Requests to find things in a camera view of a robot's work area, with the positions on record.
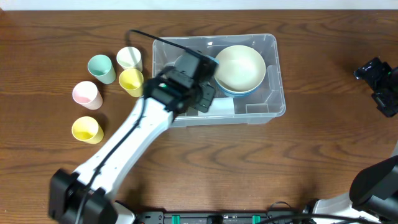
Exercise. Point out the green cup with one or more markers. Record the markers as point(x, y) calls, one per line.
point(101, 67)

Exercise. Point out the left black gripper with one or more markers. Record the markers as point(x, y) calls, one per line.
point(204, 98)

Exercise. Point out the dark blue large bowl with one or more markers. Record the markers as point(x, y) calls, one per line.
point(234, 94)

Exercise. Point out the beige large bowl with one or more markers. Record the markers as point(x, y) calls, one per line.
point(240, 68)

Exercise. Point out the blue cup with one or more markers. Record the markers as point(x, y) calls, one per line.
point(213, 59)

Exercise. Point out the pink cup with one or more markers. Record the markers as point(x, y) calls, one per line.
point(87, 94)

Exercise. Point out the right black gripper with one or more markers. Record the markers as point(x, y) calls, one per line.
point(369, 73)

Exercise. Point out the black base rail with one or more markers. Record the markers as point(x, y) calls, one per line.
point(206, 218)

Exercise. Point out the cream cup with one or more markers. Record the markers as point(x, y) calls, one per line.
point(129, 57)

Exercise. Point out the clear plastic storage container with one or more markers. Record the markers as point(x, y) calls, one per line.
point(266, 103)

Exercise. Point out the white label in container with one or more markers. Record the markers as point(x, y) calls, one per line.
point(220, 106)

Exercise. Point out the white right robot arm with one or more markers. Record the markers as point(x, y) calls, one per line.
point(373, 194)

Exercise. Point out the yellow cup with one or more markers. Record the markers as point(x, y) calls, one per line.
point(88, 130)
point(132, 81)

